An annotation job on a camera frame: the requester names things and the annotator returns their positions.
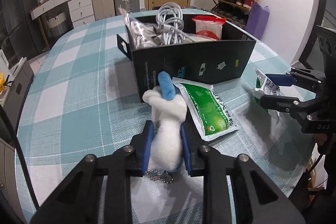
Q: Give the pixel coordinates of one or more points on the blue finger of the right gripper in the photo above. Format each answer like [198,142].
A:
[282,104]
[282,80]

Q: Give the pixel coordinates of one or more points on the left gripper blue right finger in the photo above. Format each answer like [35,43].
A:
[234,186]

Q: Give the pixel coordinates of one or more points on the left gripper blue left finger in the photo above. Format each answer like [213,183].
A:
[77,198]

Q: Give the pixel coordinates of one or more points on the white green small sachet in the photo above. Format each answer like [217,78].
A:
[264,86]

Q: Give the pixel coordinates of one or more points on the green medicine sachet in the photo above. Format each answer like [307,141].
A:
[208,111]

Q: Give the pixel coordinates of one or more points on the white plush toy keychain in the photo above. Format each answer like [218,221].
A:
[168,111]

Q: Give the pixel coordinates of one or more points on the adidas shoelace zip bag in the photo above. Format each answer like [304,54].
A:
[143,35]

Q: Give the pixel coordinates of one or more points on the white red instruction packet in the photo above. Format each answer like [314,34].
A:
[209,26]

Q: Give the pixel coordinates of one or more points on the purple bag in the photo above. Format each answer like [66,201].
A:
[257,20]

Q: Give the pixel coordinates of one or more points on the black cardboard box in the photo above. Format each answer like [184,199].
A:
[209,62]

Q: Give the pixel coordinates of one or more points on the teal checked tablecloth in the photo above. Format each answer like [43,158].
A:
[84,100]

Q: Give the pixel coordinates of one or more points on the grey side cabinet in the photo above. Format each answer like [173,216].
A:
[20,76]

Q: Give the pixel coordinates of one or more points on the grey refrigerator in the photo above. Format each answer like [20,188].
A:
[24,33]

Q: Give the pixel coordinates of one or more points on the woven laundry basket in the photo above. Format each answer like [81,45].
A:
[58,25]

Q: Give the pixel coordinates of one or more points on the white drawer desk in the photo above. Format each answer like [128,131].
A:
[80,11]

